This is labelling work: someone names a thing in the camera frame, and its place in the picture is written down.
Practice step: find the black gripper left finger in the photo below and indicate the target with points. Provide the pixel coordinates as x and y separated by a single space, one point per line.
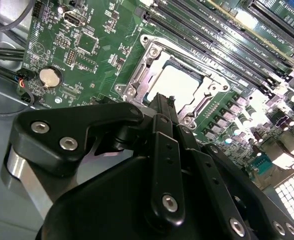
92 120

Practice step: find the metal socket cover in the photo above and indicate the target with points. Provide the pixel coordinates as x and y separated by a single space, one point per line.
157 64

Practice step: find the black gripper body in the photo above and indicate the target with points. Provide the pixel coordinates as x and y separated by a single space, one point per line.
107 207

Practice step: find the silver CPU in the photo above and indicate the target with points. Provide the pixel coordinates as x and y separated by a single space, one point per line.
177 82

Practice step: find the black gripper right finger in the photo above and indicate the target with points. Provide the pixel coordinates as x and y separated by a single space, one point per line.
212 175

